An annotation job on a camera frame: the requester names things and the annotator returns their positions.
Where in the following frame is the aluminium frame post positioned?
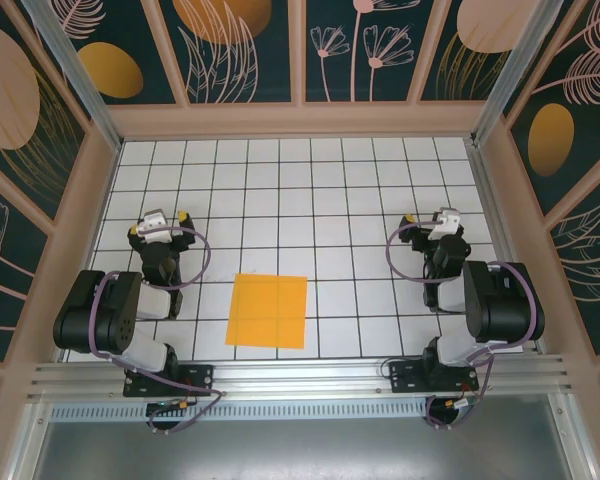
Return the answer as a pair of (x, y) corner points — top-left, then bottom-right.
(472, 0), (566, 146)
(19, 0), (124, 151)

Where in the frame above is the grey metal shelf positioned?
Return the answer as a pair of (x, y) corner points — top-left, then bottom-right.
(22, 394), (599, 480)

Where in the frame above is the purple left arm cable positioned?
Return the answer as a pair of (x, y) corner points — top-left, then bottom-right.
(87, 225), (227, 436)

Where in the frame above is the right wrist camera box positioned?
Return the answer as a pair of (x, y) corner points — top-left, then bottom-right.
(427, 207), (462, 241)

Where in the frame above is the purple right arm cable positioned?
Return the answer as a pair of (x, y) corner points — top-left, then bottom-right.
(385, 222), (537, 431)

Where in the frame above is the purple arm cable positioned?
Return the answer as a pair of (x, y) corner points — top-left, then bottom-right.
(385, 222), (537, 431)
(87, 225), (227, 436)

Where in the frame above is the aluminium side rail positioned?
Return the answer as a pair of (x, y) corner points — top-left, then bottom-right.
(467, 138), (549, 356)

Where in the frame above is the slotted grey cable duct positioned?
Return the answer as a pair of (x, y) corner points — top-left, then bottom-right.
(49, 402), (431, 421)

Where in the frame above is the orange paper sheet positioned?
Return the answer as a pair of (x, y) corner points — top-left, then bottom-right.
(224, 272), (309, 350)

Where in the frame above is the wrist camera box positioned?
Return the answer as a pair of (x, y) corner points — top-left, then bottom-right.
(135, 209), (174, 245)
(427, 207), (462, 241)

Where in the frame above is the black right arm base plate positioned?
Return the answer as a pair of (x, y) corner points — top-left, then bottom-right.
(388, 360), (480, 395)

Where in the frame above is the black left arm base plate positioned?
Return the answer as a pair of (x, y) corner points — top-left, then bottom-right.
(123, 363), (215, 399)

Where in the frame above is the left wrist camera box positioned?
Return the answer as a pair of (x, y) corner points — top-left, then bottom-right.
(135, 209), (174, 245)

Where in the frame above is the long aluminium mounting rail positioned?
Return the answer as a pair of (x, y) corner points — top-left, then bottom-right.
(27, 353), (576, 401)

